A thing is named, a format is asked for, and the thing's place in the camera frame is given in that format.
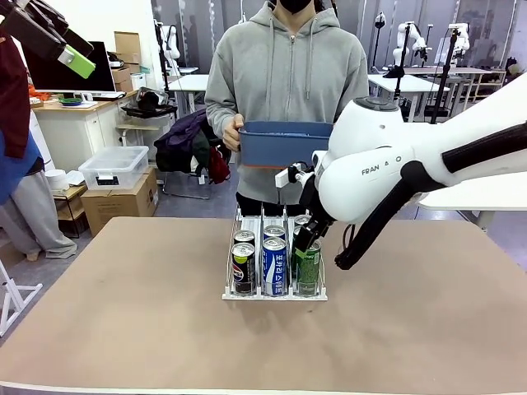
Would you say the black tripod stand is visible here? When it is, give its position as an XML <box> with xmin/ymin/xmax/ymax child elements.
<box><xmin>430</xmin><ymin>24</ymin><xmax>462</xmax><ymax>124</ymax></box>
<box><xmin>382</xmin><ymin>22</ymin><xmax>413</xmax><ymax>120</ymax></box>

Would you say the tall cardboard box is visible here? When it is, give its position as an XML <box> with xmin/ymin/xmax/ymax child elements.
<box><xmin>114</xmin><ymin>31</ymin><xmax>142</xmax><ymax>65</ymax></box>

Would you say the person's right forearm gray sleeve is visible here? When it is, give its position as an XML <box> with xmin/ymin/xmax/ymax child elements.
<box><xmin>204</xmin><ymin>88</ymin><xmax>242</xmax><ymax>139</ymax></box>

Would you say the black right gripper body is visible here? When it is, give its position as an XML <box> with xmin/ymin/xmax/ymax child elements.
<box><xmin>298</xmin><ymin>176</ymin><xmax>335</xmax><ymax>236</ymax></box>

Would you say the white wire can dispenser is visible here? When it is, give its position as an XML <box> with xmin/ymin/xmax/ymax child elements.
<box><xmin>221</xmin><ymin>202</ymin><xmax>329</xmax><ymax>303</ymax></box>

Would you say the dark purple jacket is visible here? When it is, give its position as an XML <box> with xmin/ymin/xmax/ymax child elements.
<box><xmin>154</xmin><ymin>107</ymin><xmax>226</xmax><ymax>174</ymax></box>

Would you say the person in maroon top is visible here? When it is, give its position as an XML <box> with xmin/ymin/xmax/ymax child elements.
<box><xmin>0</xmin><ymin>32</ymin><xmax>78</xmax><ymax>261</ymax></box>

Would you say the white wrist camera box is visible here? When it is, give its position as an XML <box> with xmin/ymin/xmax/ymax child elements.
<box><xmin>274</xmin><ymin>164</ymin><xmax>305</xmax><ymax>189</ymax></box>

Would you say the wooden shelf unit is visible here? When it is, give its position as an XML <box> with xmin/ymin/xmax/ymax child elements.
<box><xmin>469</xmin><ymin>67</ymin><xmax>507</xmax><ymax>104</ymax></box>

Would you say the white roll stack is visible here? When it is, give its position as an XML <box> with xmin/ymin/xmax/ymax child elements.
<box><xmin>44</xmin><ymin>169</ymin><xmax>69</xmax><ymax>193</ymax></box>

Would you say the clear plastic storage box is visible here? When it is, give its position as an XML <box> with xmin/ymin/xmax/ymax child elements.
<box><xmin>77</xmin><ymin>146</ymin><xmax>150</xmax><ymax>191</ymax></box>

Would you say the white background table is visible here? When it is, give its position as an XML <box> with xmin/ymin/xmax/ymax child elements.
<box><xmin>166</xmin><ymin>73</ymin><xmax>210</xmax><ymax>116</ymax></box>
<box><xmin>367</xmin><ymin>72</ymin><xmax>450</xmax><ymax>123</ymax></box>

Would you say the large white table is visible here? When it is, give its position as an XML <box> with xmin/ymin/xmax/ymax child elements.
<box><xmin>417</xmin><ymin>180</ymin><xmax>527</xmax><ymax>230</ymax></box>

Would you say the black computer monitor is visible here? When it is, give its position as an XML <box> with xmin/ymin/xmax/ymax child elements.
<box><xmin>22</xmin><ymin>40</ymin><xmax>117</xmax><ymax>94</ymax></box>

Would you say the low wooden rack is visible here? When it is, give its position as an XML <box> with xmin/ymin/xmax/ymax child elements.
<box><xmin>53</xmin><ymin>184</ymin><xmax>90</xmax><ymax>239</ymax></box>

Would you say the metal chair frame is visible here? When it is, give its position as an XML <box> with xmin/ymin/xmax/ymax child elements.
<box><xmin>162</xmin><ymin>170</ymin><xmax>212</xmax><ymax>202</ymax></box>

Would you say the person's right hand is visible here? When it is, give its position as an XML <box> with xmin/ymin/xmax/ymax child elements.
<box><xmin>222</xmin><ymin>114</ymin><xmax>246</xmax><ymax>153</ymax></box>

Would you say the black gear pile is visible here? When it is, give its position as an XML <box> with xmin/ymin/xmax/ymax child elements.
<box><xmin>121</xmin><ymin>86</ymin><xmax>179</xmax><ymax>119</ymax></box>

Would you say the black right cable hose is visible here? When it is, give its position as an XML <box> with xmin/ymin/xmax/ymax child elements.
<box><xmin>333</xmin><ymin>122</ymin><xmax>527</xmax><ymax>272</ymax></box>

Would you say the white cabinet wooden top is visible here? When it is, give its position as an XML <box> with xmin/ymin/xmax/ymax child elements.
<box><xmin>30</xmin><ymin>91</ymin><xmax>139</xmax><ymax>174</ymax></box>

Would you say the blue plastic bin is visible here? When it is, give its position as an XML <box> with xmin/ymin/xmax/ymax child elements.
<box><xmin>238</xmin><ymin>120</ymin><xmax>335</xmax><ymax>170</ymax></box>

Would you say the small wooden side table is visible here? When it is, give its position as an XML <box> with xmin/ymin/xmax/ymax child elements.
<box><xmin>117</xmin><ymin>122</ymin><xmax>162</xmax><ymax>146</ymax></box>

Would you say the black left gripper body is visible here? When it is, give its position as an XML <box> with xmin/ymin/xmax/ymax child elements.
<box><xmin>0</xmin><ymin>6</ymin><xmax>68</xmax><ymax>63</ymax></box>

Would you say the large brown cardboard box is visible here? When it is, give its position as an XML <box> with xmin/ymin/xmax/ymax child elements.
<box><xmin>80</xmin><ymin>167</ymin><xmax>160</xmax><ymax>239</ymax></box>

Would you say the person in gray hoodie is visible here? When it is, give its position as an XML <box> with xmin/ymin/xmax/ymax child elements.
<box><xmin>204</xmin><ymin>0</ymin><xmax>371</xmax><ymax>217</ymax></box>

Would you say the small cardboard box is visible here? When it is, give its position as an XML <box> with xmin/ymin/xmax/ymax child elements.
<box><xmin>110</xmin><ymin>67</ymin><xmax>133</xmax><ymax>94</ymax></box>

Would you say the dark red bag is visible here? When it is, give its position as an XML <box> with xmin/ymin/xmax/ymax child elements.
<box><xmin>208</xmin><ymin>144</ymin><xmax>231</xmax><ymax>185</ymax></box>

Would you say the white frame stand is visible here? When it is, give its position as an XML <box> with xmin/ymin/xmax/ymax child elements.
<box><xmin>0</xmin><ymin>258</ymin><xmax>44</xmax><ymax>338</ymax></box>

